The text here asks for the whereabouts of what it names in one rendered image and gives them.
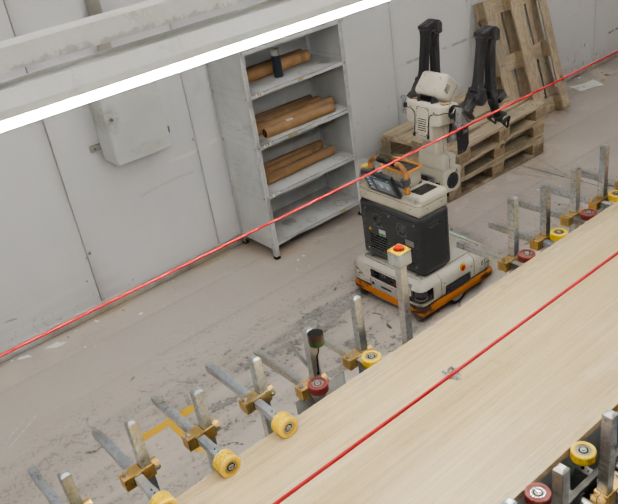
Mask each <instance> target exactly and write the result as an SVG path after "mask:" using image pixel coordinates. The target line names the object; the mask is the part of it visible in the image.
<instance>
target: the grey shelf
mask: <svg viewBox="0 0 618 504"><path fill-rule="evenodd" d="M301 37H302V39H301ZM308 38H309V39H308ZM307 42H308V43H307ZM302 44H303V46H302ZM309 45H310V46H309ZM272 48H279V53H280V55H283V54H286V53H288V52H291V51H294V50H297V49H302V50H305V49H306V50H308V51H309V53H310V52H311V53H310V60H309V61H307V62H304V63H301V64H299V65H296V66H293V67H290V68H287V69H285V70H283V77H280V78H275V77H274V74H271V75H268V76H265V77H262V78H260V79H257V80H254V81H251V82H248V76H247V71H246V67H249V66H252V65H255V64H258V63H260V62H263V61H266V60H269V59H271V51H270V50H271V49H272ZM206 66H207V71H208V76H209V80H210V85H211V90H212V95H213V100H214V104H215V109H216V114H217V119H218V124H219V128H220V133H221V138H222V143H223V147H224V152H225V157H226V162H227V167H228V171H229V176H230V181H231V186H232V191H233V195H234V200H235V205H236V210H237V215H238V219H239V224H240V229H241V234H242V235H244V234H246V233H248V232H250V231H252V230H254V229H256V228H258V227H260V226H262V225H264V224H266V223H268V222H270V221H272V220H274V219H276V218H278V217H280V216H282V215H284V214H286V213H288V212H290V211H292V210H295V209H297V208H299V207H301V206H303V205H305V204H307V203H309V202H311V201H313V200H315V199H317V198H319V197H321V196H323V195H325V194H327V193H329V192H331V191H333V190H335V189H337V188H339V187H341V186H343V185H345V184H347V183H349V182H351V181H353V180H355V179H357V178H360V175H359V167H358V158H357V150H356V141H355V133H354V124H353V116H352V107H351V99H350V90H349V82H348V73H347V65H346V56H345V48H344V39H343V31H342V22H341V18H336V19H333V20H330V21H327V22H324V23H321V24H318V25H315V26H312V27H309V28H307V29H304V30H301V31H298V32H295V33H292V34H289V35H286V36H283V37H280V38H277V39H274V40H271V41H268V42H265V43H262V44H259V45H257V46H254V47H251V48H248V49H245V50H242V51H239V52H236V53H233V54H230V55H227V56H224V57H221V58H218V59H215V60H212V61H209V62H207V63H206ZM244 72H245V73H244ZM245 78H246V79H245ZM312 78H313V79H312ZM240 79H241V80H240ZM307 79H308V80H307ZM242 81H243V82H242ZM314 81H315V82H314ZM308 85H309V87H308ZM313 85H314V86H313ZM315 88H316V89H315ZM309 92H310V95H312V96H313V97H315V96H316V95H317V96H319V97H320V98H321V99H324V98H326V97H329V96H331V97H332V98H333V99H334V106H335V111H334V112H332V113H330V114H327V115H325V116H322V117H320V118H317V119H315V120H312V121H310V122H307V123H305V124H302V125H300V126H297V127H295V128H292V129H290V130H287V131H285V132H282V133H280V134H277V135H275V136H272V137H270V138H267V139H266V138H264V136H263V135H260V136H258V131H257V125H256V120H255V115H257V114H259V113H262V112H264V111H267V110H270V109H272V108H275V107H278V106H280V105H283V104H285V103H288V102H291V101H293V100H296V99H299V98H301V97H304V96H306V95H309ZM253 121H254V122H253ZM250 124H251V125H250ZM320 124H321V125H320ZM254 127H255V128H254ZM314 127H315V129H314ZM321 131H322V132H321ZM250 132H251V133H250ZM255 132H256V133H255ZM315 134H316V136H315ZM252 135H253V136H252ZM322 138H323V139H322ZM318 140H321V141H322V142H323V144H324V147H323V148H325V147H327V146H329V145H332V146H333V147H334V149H335V153H334V154H333V155H331V156H329V157H327V158H325V159H323V160H320V161H318V162H316V163H314V164H312V165H310V166H308V167H306V168H304V169H302V170H299V171H297V172H295V173H293V174H291V175H289V176H287V177H285V178H283V179H281V180H279V181H276V182H274V183H272V184H270V185H267V180H266V174H265V169H264V163H265V162H267V161H270V160H272V159H274V158H277V157H279V156H282V155H284V154H286V153H289V152H291V151H294V150H296V149H298V148H301V147H303V146H306V145H308V144H310V143H313V142H315V141H318ZM261 165H262V166H261ZM257 169H258V170H257ZM262 170H263V171H262ZM327 174H328V175H327ZM263 175H264V176H263ZM321 175H322V177H321ZM264 180H265V181H264ZM328 181H329V182H328ZM358 181H359V180H358ZM358 181H356V182H354V183H352V184H350V185H348V186H346V187H344V188H342V189H340V190H338V191H336V192H334V193H332V194H330V195H328V196H326V197H324V198H322V199H320V200H318V201H316V202H314V203H312V204H310V205H308V206H306V207H304V208H302V209H300V210H298V211H296V212H294V213H292V214H290V215H288V216H286V217H284V218H282V219H280V220H278V221H276V222H274V223H272V224H270V225H267V226H265V227H263V228H261V229H259V230H257V231H255V232H253V233H251V234H249V235H247V237H249V238H251V239H253V240H255V241H257V242H259V243H261V244H263V245H265V246H267V247H269V248H271V249H273V254H274V256H273V257H274V259H275V260H279V259H280V258H281V256H280V251H279V245H281V244H282V243H284V242H286V241H288V240H290V239H291V238H293V237H295V236H296V235H298V234H300V233H302V232H305V231H307V230H309V229H311V228H314V227H316V226H318V225H319V224H321V223H323V222H325V221H327V220H329V219H331V218H333V217H335V216H337V215H339V214H341V213H343V212H345V211H347V210H349V209H351V208H352V207H354V206H356V205H358V204H359V206H360V211H359V212H358V215H360V216H362V212H361V204H360V199H361V196H360V194H359V187H358ZM322 182H323V184H322ZM273 247H274V248H273ZM274 252H275V253H274Z"/></svg>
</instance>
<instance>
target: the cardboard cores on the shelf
mask: <svg viewBox="0 0 618 504"><path fill-rule="evenodd" d="M280 57H281V63H282V70H285V69H287V68H290V67H293V66H296V65H299V64H301V63H304V62H307V61H309V60H310V53H309V51H308V50H306V49H305V50H302V49H297V50H294V51H291V52H288V53H286V54H283V55H280ZM246 71H247V76H248V82H251V81H254V80H257V79H260V78H262V77H265V76H268V75H271V74H274V72H273V66H272V60H271V59H269V60H266V61H263V62H260V63H258V64H255V65H252V66H249V67H246ZM334 111H335V106H334V99H333V98H332V97H331V96H329V97H326V98H324V99H321V98H320V97H319V96H315V97H313V96H312V95H310V94H309V95H306V96H304V97H301V98H299V99H296V100H293V101H291V102H288V103H285V104H283V105H280V106H278V107H275V108H272V109H270V110H267V111H264V112H262V113H259V114H257V115H255V120H256V125H257V131H258V136H260V135H263V136H264V138H266V139H267V138H270V137H272V136H275V135H277V134H280V133H282V132H285V131H287V130H290V129H292V128H295V127H297V126H300V125H302V124H305V123H307V122H310V121H312V120H315V119H317V118H320V117H322V116H325V115H327V114H330V113H332V112H334ZM323 147H324V144H323V142H322V141H321V140H318V141H315V142H313V143H310V144H308V145H306V146H303V147H301V148H298V149H296V150H294V151H291V152H289V153H286V154H284V155H282V156H279V157H277V158H274V159H272V160H270V161H267V162H265V163H264V169H265V174H266V180H267V185H270V184H272V183H274V182H276V181H279V180H281V179H283V178H285V177H287V176H289V175H291V174H293V173H295V172H297V171H299V170H302V169H304V168H306V167H308V166H310V165H312V164H314V163H316V162H318V161H320V160H323V159H325V158H327V157H329V156H331V155H333V154H334V153H335V149H334V147H333V146H332V145H329V146H327V147H325V148H323ZM321 148H322V149H321Z"/></svg>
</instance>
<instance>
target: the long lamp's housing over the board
mask: <svg viewBox="0 0 618 504"><path fill-rule="evenodd" d="M362 1H365V0H267V1H264V2H261V3H257V4H254V5H251V6H248V7H244V8H241V9H238V10H234V11H231V12H228V13H225V14H221V15H218V16H215V17H211V18H208V19H205V20H202V21H198V22H195V23H192V24H189V25H185V26H182V27H179V28H175V29H172V30H169V31H166V32H162V33H159V34H156V35H152V36H149V37H146V38H143V39H139V40H136V41H133V42H130V43H126V44H123V45H120V46H116V47H113V48H110V49H107V50H103V51H100V52H97V53H94V54H90V55H87V56H84V57H80V58H77V59H74V60H71V61H67V62H64V63H61V64H57V65H54V66H51V67H48V68H44V69H41V70H38V71H35V72H31V73H28V74H25V75H21V76H18V77H15V78H12V79H8V80H5V81H2V82H0V122H1V121H4V120H7V119H10V118H13V117H16V116H19V115H22V114H25V113H28V112H31V111H34V110H37V109H40V108H43V107H46V106H49V105H52V104H55V103H58V102H61V101H64V100H67V99H70V98H73V97H76V96H79V95H82V94H85V93H88V92H91V91H94V90H97V89H100V88H103V87H106V86H109V85H112V84H115V83H118V82H121V81H124V80H127V79H130V78H133V77H136V76H139V75H142V74H145V73H148V72H151V71H154V70H157V69H160V68H163V67H167V66H170V65H173V64H176V63H179V62H182V61H185V60H188V59H191V58H194V57H197V56H200V55H203V54H206V53H209V52H212V51H215V50H218V49H221V48H224V47H227V46H230V45H233V44H236V43H239V42H242V41H245V40H248V39H251V38H254V37H257V36H260V35H263V34H266V33H269V32H272V31H275V30H278V29H281V28H284V27H287V26H290V25H293V24H296V23H299V22H302V21H305V20H308V19H311V18H314V17H317V16H320V15H323V14H326V13H329V12H332V11H335V10H338V9H341V8H344V7H347V6H350V5H353V4H356V3H359V2H362Z"/></svg>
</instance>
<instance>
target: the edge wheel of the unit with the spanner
mask: <svg viewBox="0 0 618 504"><path fill-rule="evenodd" d="M307 386H308V391H309V393H310V394H311V395H313V396H322V395H324V394H326V393H327V392H328V390H329V385H328V381H327V379H326V378H324V377H314V378H312V379H310V380H309V381H308V384H307Z"/></svg>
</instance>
